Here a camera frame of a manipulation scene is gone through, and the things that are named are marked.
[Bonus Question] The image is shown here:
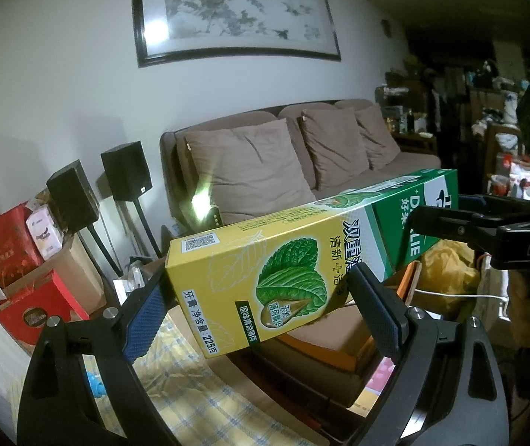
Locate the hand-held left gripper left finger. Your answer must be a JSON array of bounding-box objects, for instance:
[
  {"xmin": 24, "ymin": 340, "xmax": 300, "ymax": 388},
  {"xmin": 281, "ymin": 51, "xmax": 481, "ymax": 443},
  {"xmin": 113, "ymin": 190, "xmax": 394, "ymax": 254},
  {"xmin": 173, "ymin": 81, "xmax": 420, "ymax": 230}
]
[{"xmin": 16, "ymin": 269, "xmax": 187, "ymax": 446}]

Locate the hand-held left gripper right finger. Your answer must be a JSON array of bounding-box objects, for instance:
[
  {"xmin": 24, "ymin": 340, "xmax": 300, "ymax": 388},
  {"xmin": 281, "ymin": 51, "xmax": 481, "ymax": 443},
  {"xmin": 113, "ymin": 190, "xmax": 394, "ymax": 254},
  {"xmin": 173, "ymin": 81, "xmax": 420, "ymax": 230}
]
[{"xmin": 346, "ymin": 264, "xmax": 512, "ymax": 446}]

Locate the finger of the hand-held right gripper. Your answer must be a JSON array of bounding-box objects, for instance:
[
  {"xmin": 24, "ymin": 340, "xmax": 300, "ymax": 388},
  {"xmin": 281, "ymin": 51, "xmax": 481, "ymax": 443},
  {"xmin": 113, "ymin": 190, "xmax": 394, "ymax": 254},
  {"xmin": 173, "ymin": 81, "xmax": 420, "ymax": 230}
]
[
  {"xmin": 414, "ymin": 202, "xmax": 495, "ymax": 254},
  {"xmin": 455, "ymin": 193, "xmax": 530, "ymax": 226}
]

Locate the yellow green toothpaste box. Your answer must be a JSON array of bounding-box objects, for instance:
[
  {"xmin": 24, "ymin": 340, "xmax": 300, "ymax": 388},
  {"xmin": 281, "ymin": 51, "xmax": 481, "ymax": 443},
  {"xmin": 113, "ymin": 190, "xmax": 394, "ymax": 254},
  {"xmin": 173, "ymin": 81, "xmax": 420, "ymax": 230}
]
[{"xmin": 165, "ymin": 168, "xmax": 460, "ymax": 359}]

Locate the open cardboard clutter box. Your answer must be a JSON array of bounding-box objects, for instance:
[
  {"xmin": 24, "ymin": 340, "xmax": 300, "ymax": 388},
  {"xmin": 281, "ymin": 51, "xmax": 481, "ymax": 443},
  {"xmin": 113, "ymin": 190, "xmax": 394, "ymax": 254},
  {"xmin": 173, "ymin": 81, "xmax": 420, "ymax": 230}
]
[{"xmin": 113, "ymin": 260, "xmax": 164, "ymax": 305}]

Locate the yellow plastic bag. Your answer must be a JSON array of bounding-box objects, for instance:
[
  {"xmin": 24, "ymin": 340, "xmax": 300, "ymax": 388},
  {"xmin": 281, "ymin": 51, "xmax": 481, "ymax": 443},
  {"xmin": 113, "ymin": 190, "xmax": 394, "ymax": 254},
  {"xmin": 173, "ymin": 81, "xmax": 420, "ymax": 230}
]
[{"xmin": 420, "ymin": 237, "xmax": 484, "ymax": 298}]

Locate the pink packet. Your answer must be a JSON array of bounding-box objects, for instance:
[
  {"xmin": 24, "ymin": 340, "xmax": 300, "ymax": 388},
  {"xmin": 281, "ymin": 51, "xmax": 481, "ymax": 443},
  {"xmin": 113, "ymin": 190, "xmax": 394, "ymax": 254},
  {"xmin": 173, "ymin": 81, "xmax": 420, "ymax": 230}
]
[{"xmin": 369, "ymin": 358, "xmax": 396, "ymax": 395}]

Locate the black speaker stand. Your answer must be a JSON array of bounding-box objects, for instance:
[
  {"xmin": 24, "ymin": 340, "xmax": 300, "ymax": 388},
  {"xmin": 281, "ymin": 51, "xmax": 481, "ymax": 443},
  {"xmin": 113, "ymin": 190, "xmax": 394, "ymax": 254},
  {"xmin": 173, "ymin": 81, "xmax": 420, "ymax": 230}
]
[
  {"xmin": 132, "ymin": 197, "xmax": 161, "ymax": 258},
  {"xmin": 86, "ymin": 223, "xmax": 122, "ymax": 277}
]

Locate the brown cardboard box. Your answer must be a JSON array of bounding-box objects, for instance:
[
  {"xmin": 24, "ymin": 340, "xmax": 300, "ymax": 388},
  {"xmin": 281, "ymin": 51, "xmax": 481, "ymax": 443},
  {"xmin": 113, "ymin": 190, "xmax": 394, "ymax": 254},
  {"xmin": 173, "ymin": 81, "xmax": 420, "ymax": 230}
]
[{"xmin": 2, "ymin": 232, "xmax": 108, "ymax": 317}]

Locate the yellow checked tablecloth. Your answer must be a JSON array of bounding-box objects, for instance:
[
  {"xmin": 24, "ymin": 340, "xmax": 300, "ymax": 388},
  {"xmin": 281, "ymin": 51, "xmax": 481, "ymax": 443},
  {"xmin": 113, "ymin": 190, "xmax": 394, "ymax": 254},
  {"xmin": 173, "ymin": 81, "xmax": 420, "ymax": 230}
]
[{"xmin": 9, "ymin": 309, "xmax": 335, "ymax": 446}]

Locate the red box with round label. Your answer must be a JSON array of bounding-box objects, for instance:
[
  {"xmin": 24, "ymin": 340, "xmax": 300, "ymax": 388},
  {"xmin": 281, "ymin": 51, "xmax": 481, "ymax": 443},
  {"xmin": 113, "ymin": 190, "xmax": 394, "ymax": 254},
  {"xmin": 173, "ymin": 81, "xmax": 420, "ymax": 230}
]
[{"xmin": 0, "ymin": 269, "xmax": 90, "ymax": 347}]

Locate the brown sofa cushion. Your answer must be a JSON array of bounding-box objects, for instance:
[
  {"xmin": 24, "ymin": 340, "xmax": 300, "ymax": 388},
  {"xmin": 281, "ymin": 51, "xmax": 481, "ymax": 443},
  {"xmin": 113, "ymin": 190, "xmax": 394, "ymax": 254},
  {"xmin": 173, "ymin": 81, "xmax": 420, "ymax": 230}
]
[
  {"xmin": 298, "ymin": 108, "xmax": 370, "ymax": 191},
  {"xmin": 184, "ymin": 118, "xmax": 317, "ymax": 226},
  {"xmin": 355, "ymin": 104, "xmax": 401, "ymax": 170}
]

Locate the black speaker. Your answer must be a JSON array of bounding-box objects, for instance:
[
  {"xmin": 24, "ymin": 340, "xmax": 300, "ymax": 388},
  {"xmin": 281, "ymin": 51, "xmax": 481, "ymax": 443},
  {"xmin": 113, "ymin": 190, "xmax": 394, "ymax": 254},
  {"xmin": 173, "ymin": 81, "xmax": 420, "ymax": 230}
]
[
  {"xmin": 46, "ymin": 159, "xmax": 101, "ymax": 235},
  {"xmin": 101, "ymin": 142, "xmax": 153, "ymax": 200}
]

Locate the red box with gold print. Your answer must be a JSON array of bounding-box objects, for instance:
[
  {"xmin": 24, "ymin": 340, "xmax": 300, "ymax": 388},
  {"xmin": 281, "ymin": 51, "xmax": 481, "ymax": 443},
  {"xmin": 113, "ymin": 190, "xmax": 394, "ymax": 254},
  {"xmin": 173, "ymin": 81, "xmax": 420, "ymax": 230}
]
[{"xmin": 0, "ymin": 204, "xmax": 45, "ymax": 289}]

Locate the brown sofa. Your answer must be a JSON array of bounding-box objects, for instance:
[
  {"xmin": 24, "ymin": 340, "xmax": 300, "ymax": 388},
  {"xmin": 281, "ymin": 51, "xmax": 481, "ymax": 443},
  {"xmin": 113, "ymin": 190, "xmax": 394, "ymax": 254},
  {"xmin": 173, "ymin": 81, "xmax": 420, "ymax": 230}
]
[{"xmin": 159, "ymin": 99, "xmax": 442, "ymax": 252}]

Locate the framed ink painting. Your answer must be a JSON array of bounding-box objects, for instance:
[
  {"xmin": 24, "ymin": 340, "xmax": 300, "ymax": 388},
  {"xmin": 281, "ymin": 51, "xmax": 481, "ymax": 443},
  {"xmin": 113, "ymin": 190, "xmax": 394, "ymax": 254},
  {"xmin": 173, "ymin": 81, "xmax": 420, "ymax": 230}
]
[{"xmin": 131, "ymin": 0, "xmax": 342, "ymax": 68}]

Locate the white charging cable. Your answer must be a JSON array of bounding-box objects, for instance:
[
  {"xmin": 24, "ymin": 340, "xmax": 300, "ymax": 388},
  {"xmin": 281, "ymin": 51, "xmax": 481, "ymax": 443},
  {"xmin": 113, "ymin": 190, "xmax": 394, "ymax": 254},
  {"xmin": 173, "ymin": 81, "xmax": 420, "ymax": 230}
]
[{"xmin": 411, "ymin": 288, "xmax": 510, "ymax": 300}]

